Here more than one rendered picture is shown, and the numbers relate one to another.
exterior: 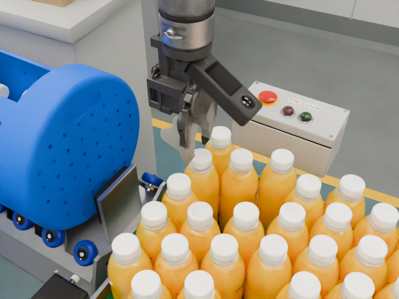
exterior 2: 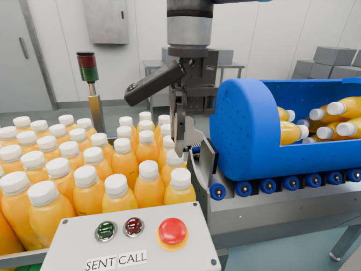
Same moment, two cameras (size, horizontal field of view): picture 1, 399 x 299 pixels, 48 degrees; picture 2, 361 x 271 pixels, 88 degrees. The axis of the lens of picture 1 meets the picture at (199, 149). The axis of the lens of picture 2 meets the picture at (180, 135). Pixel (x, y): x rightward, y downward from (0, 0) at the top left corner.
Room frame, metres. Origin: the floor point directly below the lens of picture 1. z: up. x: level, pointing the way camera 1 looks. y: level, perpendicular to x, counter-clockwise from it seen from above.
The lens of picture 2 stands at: (0.83, -0.23, 1.33)
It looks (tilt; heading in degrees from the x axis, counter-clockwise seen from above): 29 degrees down; 138
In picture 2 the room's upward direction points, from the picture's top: 2 degrees clockwise
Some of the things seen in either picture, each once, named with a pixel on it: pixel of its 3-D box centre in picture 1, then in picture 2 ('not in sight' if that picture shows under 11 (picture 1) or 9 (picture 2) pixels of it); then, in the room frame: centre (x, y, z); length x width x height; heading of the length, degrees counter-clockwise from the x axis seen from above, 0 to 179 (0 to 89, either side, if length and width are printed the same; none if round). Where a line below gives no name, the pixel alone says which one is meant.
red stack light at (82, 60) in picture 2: not in sight; (86, 61); (0.03, 0.00, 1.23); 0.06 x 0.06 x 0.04
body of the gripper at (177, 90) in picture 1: (183, 74); (190, 82); (0.57, 0.02, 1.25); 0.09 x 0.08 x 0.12; 59
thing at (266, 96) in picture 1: (268, 97); (172, 231); (0.71, -0.13, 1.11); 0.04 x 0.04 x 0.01
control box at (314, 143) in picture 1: (288, 127); (136, 261); (0.68, -0.18, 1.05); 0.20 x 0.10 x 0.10; 59
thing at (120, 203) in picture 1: (118, 203); (208, 161); (0.54, 0.15, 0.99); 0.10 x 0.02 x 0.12; 149
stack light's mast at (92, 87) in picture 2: not in sight; (89, 74); (0.03, 0.00, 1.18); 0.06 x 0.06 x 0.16
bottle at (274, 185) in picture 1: (275, 196); (122, 218); (0.56, -0.14, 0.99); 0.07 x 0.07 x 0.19
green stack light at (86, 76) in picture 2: not in sight; (89, 73); (0.03, 0.00, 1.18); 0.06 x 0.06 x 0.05
